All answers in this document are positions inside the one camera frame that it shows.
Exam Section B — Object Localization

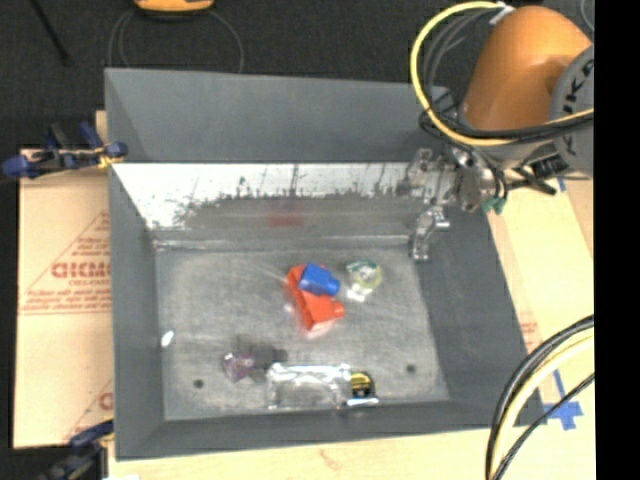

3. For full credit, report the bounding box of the black and yellow small box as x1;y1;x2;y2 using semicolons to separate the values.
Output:
344;369;380;409

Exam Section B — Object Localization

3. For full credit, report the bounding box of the brown cardboard board red print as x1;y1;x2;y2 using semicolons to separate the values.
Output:
12;110;117;450

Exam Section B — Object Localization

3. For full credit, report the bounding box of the red toy block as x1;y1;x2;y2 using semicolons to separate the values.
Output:
283;263;347;338

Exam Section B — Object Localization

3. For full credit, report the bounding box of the blue toy block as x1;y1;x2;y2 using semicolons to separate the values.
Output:
297;262;342;298

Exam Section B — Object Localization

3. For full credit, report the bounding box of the grey metal bin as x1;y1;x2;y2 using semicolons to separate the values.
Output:
103;67;545;459

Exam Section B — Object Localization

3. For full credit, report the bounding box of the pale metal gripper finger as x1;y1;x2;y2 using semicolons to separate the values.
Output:
408;205;451;262
399;148;455;205

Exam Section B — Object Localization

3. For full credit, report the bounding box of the silver foil packet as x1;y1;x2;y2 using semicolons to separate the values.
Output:
264;361;354;411

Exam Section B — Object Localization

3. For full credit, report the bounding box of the purple small packet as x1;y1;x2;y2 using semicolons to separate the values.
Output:
221;351;257;383

